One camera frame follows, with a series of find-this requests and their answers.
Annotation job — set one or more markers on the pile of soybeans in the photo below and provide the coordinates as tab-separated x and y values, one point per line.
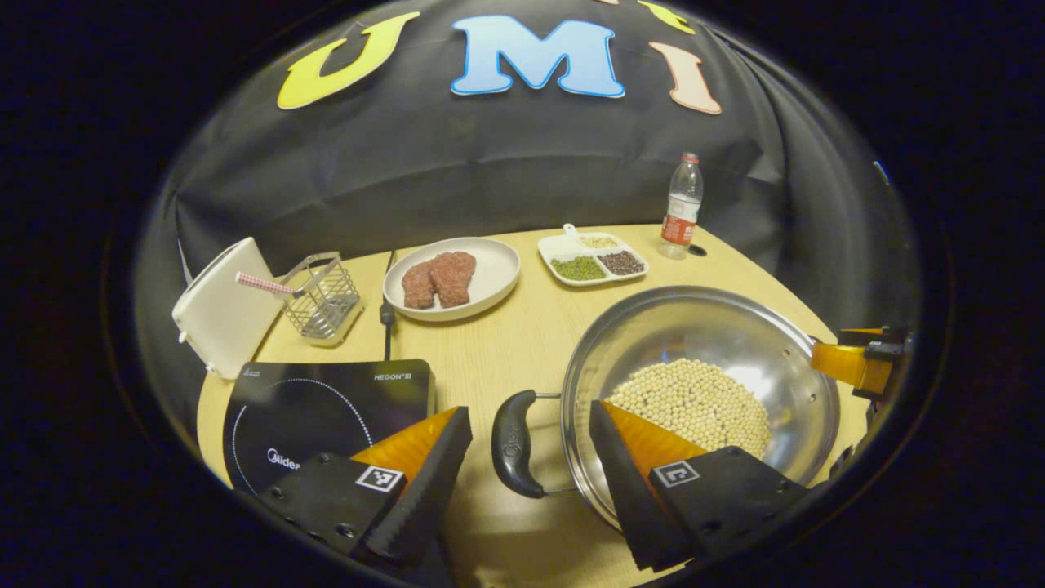
694	400

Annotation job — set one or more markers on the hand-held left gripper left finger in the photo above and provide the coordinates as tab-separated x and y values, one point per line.
424	498

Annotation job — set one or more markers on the clear plastic water bottle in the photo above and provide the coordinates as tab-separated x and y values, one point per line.
680	212

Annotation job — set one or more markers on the large brown meat piece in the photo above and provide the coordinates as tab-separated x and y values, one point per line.
453	278

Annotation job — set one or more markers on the red white checked stick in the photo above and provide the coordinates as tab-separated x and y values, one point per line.
261	283

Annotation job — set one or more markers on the black induction cooktop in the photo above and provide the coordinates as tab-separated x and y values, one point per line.
326	408

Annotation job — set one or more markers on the small brown meat piece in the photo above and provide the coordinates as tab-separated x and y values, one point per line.
418	286

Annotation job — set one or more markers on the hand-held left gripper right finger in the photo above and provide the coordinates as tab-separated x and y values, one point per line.
633	498

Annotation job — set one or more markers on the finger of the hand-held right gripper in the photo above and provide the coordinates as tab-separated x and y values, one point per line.
853	363

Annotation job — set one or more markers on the white oval plate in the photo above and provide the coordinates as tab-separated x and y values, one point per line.
494	273

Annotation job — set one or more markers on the white divided dish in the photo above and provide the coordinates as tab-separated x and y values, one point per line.
555	247

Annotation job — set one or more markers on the pile of green mung beans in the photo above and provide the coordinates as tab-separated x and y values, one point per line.
578	268

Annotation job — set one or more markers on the pile of dark red beans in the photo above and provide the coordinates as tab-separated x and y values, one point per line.
622	262

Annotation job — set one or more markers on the white toaster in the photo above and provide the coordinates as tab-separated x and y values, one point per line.
224	310

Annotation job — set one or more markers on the pile of small yellow beans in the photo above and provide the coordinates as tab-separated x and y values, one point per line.
598	242

